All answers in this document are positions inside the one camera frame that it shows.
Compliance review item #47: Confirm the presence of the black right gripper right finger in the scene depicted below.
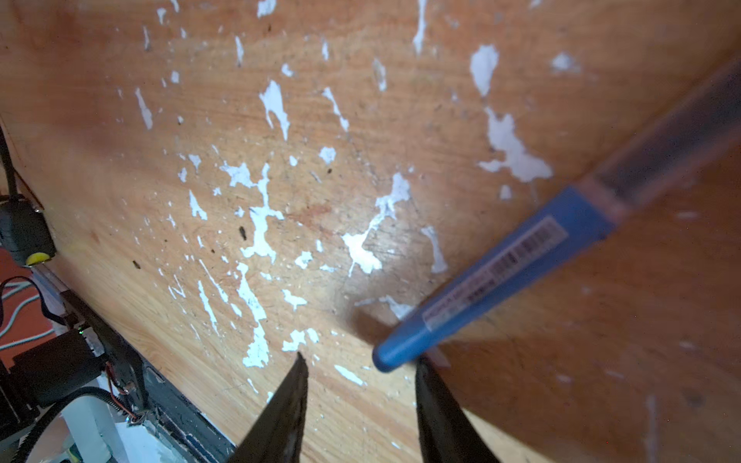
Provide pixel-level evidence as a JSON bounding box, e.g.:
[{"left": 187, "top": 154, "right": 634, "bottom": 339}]
[{"left": 415, "top": 357, "right": 501, "bottom": 463}]

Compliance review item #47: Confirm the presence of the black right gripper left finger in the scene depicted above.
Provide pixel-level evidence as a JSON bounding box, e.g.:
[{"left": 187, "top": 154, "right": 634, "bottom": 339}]
[{"left": 227, "top": 353, "right": 309, "bottom": 463}]

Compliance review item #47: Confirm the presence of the blue pen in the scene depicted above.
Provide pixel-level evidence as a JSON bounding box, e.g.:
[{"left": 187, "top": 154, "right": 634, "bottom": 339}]
[{"left": 372, "top": 59, "right": 740, "bottom": 372}]

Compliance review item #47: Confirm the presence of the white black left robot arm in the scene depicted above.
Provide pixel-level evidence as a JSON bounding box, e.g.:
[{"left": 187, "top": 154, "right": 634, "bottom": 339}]
[{"left": 1, "top": 330, "right": 145, "bottom": 462}]

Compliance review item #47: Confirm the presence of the yellow black tape measure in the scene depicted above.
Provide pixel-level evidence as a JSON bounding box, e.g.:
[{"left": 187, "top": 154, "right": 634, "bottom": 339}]
[{"left": 1, "top": 199, "right": 56, "bottom": 267}]

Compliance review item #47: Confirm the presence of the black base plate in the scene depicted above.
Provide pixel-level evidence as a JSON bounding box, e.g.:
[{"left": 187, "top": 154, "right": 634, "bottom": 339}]
[{"left": 61, "top": 289, "right": 235, "bottom": 462}]

